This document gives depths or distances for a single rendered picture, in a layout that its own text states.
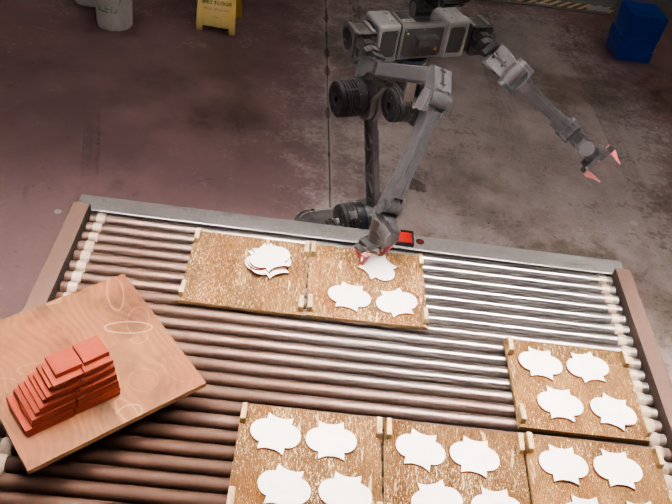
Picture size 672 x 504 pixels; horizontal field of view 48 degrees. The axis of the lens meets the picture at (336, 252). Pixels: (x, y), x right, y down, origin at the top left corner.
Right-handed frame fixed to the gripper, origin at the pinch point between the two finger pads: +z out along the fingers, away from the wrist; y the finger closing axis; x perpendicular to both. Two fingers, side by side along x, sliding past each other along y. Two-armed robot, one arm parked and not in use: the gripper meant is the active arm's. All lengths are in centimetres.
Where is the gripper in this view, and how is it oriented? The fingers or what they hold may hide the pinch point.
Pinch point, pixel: (371, 258)
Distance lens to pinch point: 268.3
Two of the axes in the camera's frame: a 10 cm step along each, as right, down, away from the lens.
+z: -1.3, 7.4, 6.6
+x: -6.2, -5.9, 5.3
